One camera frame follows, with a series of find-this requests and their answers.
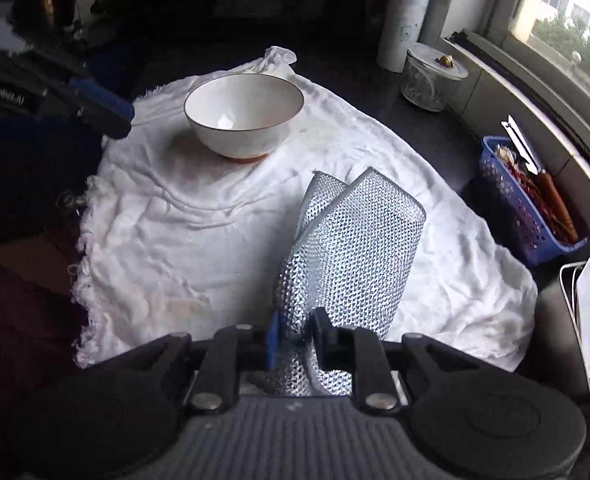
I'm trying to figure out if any silver foil packet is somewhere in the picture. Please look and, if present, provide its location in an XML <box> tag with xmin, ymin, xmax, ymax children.
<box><xmin>501</xmin><ymin>115</ymin><xmax>544</xmax><ymax>174</ymax></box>

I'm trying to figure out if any white cotton towel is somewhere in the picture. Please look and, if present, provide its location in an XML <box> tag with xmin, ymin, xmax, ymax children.
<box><xmin>73</xmin><ymin>47</ymin><xmax>538</xmax><ymax>370</ymax></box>

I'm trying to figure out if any silver mesh dish cloth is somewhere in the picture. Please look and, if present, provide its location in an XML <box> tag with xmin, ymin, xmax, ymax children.
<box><xmin>249</xmin><ymin>168</ymin><xmax>426</xmax><ymax>396</ymax></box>

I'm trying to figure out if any walnut on jar lid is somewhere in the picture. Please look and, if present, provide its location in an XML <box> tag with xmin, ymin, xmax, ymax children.
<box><xmin>438</xmin><ymin>55</ymin><xmax>454</xmax><ymax>68</ymax></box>

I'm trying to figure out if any white paper towel roll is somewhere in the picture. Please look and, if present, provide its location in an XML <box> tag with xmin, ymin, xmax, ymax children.
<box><xmin>377</xmin><ymin>0</ymin><xmax>429</xmax><ymax>73</ymax></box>

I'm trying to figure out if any blue plastic basket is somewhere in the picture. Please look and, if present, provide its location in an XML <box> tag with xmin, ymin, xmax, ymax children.
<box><xmin>479</xmin><ymin>136</ymin><xmax>588</xmax><ymax>268</ymax></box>

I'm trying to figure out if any white ceramic bowl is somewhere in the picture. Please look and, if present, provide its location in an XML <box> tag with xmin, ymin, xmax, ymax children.
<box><xmin>183</xmin><ymin>74</ymin><xmax>305</xmax><ymax>162</ymax></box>

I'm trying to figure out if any glass jar with lid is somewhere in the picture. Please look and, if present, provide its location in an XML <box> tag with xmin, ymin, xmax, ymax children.
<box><xmin>400</xmin><ymin>42</ymin><xmax>468</xmax><ymax>113</ymax></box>

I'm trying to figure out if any orange carrot in basket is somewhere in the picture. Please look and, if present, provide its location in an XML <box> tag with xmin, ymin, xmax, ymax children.
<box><xmin>537</xmin><ymin>171</ymin><xmax>579</xmax><ymax>245</ymax></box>

